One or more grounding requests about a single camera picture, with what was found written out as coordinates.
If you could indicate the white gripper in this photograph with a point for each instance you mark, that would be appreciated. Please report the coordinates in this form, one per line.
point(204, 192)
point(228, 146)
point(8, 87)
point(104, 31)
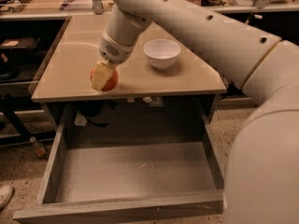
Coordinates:
point(116, 51)

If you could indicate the red apple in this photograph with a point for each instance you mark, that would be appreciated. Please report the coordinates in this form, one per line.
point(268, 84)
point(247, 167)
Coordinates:
point(112, 81)

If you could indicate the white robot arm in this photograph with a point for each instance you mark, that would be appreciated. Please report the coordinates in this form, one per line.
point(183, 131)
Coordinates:
point(262, 172)

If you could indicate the grey cabinet with beige top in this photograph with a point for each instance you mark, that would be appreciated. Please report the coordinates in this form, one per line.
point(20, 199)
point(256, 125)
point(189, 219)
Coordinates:
point(67, 75)

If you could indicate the grey open top drawer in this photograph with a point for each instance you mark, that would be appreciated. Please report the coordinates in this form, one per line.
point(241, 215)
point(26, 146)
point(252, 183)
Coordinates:
point(146, 164)

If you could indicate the white bowl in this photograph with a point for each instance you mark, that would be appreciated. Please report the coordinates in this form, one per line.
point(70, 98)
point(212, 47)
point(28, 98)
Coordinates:
point(162, 53)

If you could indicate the white shoe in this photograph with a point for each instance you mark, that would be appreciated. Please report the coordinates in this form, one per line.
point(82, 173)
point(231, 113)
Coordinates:
point(6, 194)

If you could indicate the black table leg frame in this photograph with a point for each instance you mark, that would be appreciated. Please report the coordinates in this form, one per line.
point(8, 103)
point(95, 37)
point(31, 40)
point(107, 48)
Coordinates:
point(24, 135)

